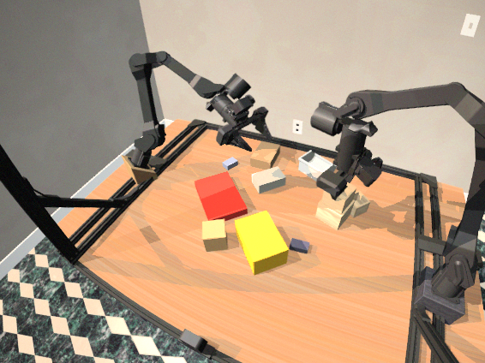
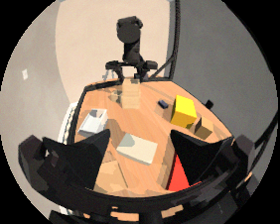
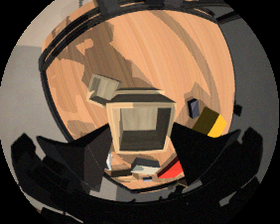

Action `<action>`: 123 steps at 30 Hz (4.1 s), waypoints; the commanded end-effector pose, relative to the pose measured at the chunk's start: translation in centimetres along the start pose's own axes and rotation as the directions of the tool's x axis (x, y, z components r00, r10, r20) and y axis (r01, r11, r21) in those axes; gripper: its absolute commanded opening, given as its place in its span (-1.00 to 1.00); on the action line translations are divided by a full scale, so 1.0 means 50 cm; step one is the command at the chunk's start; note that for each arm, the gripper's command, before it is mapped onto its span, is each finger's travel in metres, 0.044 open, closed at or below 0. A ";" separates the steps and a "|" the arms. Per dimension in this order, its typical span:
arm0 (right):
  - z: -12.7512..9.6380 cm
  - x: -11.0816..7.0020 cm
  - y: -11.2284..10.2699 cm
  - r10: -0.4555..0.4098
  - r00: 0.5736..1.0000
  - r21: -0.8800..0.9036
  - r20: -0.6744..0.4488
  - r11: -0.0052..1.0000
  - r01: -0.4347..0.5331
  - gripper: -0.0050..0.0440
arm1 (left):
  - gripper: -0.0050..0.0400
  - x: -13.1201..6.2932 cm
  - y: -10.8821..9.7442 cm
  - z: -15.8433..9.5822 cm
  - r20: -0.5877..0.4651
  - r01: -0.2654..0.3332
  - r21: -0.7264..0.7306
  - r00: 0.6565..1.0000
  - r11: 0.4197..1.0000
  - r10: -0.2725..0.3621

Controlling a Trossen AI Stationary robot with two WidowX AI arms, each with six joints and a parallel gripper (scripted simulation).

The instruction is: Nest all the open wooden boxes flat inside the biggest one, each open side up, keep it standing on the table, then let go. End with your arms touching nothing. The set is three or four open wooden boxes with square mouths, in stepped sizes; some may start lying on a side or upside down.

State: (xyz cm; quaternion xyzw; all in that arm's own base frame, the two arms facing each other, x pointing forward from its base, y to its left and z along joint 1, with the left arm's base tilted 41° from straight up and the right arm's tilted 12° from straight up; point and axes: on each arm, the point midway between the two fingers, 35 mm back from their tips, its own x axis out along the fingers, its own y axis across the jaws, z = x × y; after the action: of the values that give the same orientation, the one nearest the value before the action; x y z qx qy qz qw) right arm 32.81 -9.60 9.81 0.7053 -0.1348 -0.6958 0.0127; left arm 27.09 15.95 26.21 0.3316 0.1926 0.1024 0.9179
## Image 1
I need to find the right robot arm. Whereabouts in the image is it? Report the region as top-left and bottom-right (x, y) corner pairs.
(310, 82), (485, 304)

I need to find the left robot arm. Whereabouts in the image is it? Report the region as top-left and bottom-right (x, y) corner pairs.
(128, 51), (255, 170)

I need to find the yellow block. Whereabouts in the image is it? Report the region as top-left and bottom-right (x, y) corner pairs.
(235, 211), (289, 275)

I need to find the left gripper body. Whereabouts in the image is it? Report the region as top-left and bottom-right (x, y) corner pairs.
(216, 103), (268, 146)

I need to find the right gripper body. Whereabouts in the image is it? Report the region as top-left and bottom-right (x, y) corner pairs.
(316, 142), (373, 197)

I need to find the red flat slab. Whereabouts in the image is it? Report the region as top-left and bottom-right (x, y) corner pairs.
(195, 172), (248, 221)

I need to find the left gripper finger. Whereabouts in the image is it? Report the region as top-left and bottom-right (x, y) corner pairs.
(225, 129), (253, 152)
(255, 114), (272, 140)

